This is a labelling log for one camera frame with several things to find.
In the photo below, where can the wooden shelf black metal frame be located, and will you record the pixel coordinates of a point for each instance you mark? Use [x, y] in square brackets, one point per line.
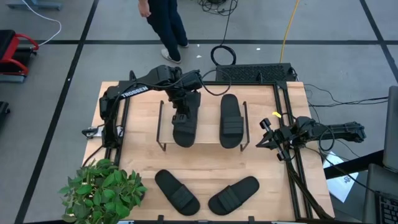
[208, 124]

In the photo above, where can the green leafy potted plant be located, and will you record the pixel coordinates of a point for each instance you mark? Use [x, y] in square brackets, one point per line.
[102, 193]

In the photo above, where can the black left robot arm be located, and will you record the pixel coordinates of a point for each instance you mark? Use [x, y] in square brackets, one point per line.
[136, 91]

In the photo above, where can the white printed paper sheet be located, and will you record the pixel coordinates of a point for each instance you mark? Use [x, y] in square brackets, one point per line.
[342, 186]

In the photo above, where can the black perforated computer case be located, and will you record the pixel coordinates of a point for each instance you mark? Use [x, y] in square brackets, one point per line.
[255, 73]

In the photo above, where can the person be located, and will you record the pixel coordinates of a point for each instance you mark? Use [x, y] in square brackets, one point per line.
[168, 28]

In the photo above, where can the black table edge bracket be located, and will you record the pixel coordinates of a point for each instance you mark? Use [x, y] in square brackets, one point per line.
[160, 219]
[251, 220]

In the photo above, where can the black table clamp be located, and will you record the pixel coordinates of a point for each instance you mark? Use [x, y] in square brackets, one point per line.
[90, 132]

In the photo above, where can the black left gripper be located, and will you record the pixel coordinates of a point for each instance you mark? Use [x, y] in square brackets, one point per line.
[179, 105]

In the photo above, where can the black desk bar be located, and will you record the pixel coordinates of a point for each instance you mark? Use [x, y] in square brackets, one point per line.
[357, 163]

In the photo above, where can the grey metal base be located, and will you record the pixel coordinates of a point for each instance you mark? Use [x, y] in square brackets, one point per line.
[37, 4]

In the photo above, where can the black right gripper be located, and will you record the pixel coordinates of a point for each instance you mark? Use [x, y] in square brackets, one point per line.
[289, 137]

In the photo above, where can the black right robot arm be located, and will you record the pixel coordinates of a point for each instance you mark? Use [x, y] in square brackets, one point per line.
[342, 130]

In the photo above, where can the black rubber slide sandal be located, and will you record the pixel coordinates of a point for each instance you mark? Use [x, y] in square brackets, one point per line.
[233, 196]
[231, 109]
[186, 138]
[177, 193]

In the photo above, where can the grey laptop with keyboard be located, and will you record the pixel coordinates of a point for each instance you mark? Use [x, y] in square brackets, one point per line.
[379, 180]

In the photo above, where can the red black rolling seat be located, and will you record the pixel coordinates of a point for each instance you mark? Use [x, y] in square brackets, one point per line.
[11, 49]

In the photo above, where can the grey laptop lid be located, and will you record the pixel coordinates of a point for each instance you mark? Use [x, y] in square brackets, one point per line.
[391, 130]

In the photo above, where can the yellow tape tag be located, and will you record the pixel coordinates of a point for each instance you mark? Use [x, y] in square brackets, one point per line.
[276, 114]

